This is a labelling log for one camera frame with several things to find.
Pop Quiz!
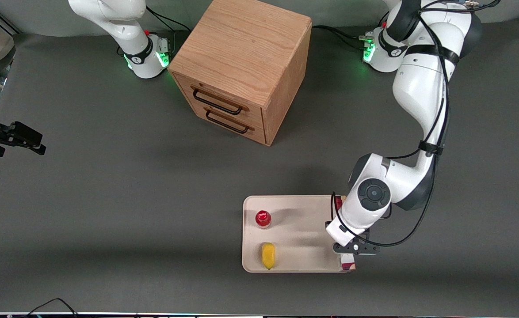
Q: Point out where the black cable at right arm base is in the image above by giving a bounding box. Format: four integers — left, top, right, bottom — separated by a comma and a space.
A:
146, 6, 191, 35

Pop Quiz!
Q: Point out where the black cable at arm base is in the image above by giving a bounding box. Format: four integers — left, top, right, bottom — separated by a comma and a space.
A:
146, 6, 191, 35
312, 25, 371, 50

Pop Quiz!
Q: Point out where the red cookie box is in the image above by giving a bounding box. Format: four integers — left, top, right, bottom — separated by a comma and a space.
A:
334, 194, 359, 272

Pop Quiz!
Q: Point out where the black cable at left arm base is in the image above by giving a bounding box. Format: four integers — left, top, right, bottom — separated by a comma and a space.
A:
312, 25, 371, 50

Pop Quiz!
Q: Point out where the cream plastic tray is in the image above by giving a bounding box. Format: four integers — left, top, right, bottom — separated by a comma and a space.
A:
242, 195, 354, 273

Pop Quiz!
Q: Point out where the wooden drawer front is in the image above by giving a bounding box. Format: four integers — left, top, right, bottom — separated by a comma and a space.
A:
173, 72, 266, 129
188, 104, 267, 146

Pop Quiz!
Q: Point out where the light wooden drawer cabinet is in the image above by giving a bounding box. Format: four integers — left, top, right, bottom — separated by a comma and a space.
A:
168, 0, 313, 147

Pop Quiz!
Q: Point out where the black metal drawer handle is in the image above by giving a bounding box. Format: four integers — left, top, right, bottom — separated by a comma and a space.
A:
205, 110, 250, 134
192, 88, 244, 116

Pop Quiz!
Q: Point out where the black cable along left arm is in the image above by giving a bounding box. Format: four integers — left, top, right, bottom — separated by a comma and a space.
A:
332, 0, 501, 248

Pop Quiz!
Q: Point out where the thin black loose cable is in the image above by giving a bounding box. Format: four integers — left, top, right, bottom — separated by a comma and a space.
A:
20, 298, 80, 318

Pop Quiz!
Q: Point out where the yellow plastic banana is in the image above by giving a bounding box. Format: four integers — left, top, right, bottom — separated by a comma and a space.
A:
261, 242, 276, 270

